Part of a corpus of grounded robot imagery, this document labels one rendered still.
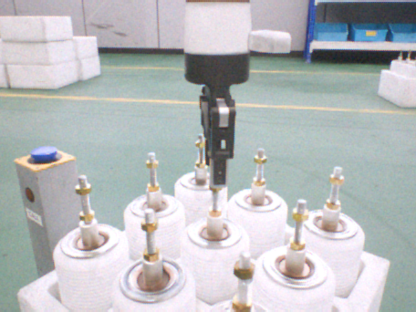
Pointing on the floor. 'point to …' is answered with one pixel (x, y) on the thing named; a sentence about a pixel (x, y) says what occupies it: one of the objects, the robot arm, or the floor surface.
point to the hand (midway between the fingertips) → (215, 165)
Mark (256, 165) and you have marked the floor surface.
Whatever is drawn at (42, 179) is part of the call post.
